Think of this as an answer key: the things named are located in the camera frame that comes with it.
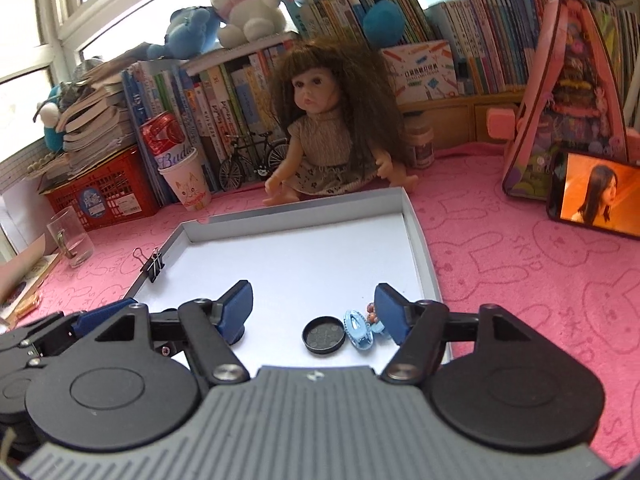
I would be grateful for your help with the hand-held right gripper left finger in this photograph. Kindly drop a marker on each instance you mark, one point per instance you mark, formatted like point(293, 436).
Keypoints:
point(237, 307)

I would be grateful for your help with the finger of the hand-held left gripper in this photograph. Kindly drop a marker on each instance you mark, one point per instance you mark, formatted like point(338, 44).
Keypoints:
point(100, 317)

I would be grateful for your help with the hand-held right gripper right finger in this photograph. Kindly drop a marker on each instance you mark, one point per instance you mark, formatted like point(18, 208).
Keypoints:
point(387, 310)

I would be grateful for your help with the blue beaded hair clip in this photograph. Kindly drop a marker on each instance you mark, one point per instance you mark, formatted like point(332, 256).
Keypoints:
point(357, 332)

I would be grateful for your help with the white cardboard box tray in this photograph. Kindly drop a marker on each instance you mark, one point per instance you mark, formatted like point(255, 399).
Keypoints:
point(300, 250)

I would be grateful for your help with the clear glass mug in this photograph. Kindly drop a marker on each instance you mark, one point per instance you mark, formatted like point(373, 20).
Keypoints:
point(75, 250)

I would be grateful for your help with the gold wrapped stick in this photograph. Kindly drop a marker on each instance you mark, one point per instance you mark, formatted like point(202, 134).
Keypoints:
point(25, 306)

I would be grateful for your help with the small black binder clip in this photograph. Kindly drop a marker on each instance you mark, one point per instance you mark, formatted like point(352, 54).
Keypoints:
point(155, 265)

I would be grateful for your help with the open booklet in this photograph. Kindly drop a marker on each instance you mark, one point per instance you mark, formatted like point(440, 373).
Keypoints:
point(30, 280)

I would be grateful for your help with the pink rabbit-print cloth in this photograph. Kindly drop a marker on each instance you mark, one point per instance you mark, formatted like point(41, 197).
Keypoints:
point(500, 285)

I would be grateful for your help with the white cat-print paper cup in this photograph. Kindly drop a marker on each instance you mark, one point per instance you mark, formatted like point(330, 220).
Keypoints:
point(187, 185)

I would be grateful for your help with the black toy bicycle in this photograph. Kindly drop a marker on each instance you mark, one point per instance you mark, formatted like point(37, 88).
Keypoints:
point(262, 170)

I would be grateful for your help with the large red plastic basket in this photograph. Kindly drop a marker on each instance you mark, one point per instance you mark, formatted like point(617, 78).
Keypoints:
point(125, 180)

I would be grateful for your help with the small brown-lid jar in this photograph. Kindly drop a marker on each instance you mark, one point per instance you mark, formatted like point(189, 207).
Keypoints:
point(421, 150)

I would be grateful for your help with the long-haired doll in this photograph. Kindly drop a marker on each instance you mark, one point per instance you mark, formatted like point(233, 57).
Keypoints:
point(320, 135)

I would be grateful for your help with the red beer can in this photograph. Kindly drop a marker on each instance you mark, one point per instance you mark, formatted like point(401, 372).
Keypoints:
point(162, 135)

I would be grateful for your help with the blue and white plush toy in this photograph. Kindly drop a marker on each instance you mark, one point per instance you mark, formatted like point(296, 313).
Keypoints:
point(52, 135)

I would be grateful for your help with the stack of lying books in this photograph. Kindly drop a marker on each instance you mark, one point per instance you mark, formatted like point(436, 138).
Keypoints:
point(95, 125)

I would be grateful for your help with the wooden shelf unit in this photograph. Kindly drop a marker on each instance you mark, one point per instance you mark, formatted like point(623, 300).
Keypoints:
point(460, 120)

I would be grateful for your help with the row of upright books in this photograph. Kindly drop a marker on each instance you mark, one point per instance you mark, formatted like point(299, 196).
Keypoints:
point(490, 35)
point(220, 100)

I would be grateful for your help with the pencil-print cardboard box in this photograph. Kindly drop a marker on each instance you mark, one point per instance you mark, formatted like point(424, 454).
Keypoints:
point(420, 75)

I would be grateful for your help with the grey plush toy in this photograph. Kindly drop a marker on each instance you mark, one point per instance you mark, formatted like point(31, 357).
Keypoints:
point(85, 77)

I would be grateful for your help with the black smartphone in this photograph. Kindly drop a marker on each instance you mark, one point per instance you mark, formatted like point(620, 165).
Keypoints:
point(600, 195)

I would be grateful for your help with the pink triangular toy box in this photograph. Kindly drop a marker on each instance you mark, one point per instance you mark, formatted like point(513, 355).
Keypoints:
point(550, 110)

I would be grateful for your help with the small blue plush toy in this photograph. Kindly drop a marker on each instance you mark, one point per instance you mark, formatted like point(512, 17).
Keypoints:
point(185, 35)

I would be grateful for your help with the big blue plush toy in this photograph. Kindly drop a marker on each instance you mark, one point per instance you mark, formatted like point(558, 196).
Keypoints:
point(382, 20)

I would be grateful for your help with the pink and white bunny plush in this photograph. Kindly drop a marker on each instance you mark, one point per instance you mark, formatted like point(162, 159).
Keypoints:
point(250, 15)

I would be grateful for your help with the white window frame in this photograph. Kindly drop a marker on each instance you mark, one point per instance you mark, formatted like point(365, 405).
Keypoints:
point(65, 10)

